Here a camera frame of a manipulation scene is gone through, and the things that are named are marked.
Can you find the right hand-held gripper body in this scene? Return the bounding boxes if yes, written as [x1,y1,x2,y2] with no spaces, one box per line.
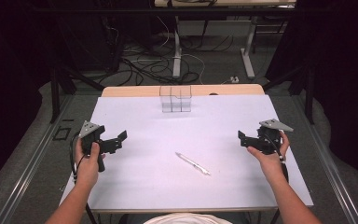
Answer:
[255,119,295,156]

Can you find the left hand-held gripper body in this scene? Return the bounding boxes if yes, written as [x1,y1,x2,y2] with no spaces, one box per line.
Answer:
[78,120,110,174]

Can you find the person's right hand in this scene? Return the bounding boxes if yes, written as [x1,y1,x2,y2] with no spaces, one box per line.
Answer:
[246,130,291,179]

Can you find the person's left hand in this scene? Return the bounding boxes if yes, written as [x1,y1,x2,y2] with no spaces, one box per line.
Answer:
[74,137,106,189]

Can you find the black metal stand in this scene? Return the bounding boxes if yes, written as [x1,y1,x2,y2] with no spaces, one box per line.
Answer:
[262,60,317,126]
[49,60,106,125]

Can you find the white pen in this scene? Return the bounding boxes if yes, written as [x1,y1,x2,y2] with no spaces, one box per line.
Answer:
[174,151,212,177]

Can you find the clear acrylic organizer box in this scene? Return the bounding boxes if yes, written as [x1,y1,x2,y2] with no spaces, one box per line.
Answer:
[158,85,193,114]

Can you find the white table cover sheet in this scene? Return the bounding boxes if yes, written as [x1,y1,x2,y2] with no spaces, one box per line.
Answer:
[59,94,315,214]

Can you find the white desk leg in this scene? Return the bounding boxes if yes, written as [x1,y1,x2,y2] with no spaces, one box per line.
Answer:
[240,17,257,80]
[172,17,182,79]

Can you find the dark curtain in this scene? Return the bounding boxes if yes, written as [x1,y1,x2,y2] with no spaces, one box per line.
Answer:
[0,0,57,195]
[293,0,358,180]

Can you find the person's white shirt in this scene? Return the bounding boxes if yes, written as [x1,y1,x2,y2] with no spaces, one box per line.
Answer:
[143,212,233,224]

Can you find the light wooden desk top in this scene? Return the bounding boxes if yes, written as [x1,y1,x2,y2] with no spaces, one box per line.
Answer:
[154,0,297,8]

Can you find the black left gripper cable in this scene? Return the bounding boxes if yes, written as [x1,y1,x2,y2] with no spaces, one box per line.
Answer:
[69,133,99,224]

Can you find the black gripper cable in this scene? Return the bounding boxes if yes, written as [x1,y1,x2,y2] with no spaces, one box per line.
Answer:
[268,133,291,185]
[69,133,99,224]

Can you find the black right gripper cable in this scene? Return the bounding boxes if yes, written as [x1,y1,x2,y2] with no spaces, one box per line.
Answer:
[268,133,291,185]

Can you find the aluminium floor rail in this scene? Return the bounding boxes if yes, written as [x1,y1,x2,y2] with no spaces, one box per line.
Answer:
[0,94,76,224]
[292,92,358,224]

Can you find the tangle of black floor cables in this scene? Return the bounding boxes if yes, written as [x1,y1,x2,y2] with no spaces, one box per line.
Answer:
[97,31,235,88]

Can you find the white floor cable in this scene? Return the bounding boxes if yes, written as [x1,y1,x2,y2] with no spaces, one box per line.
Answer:
[155,15,207,86]

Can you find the black horizontal frame bar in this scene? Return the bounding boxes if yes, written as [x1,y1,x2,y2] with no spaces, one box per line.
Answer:
[32,7,297,15]

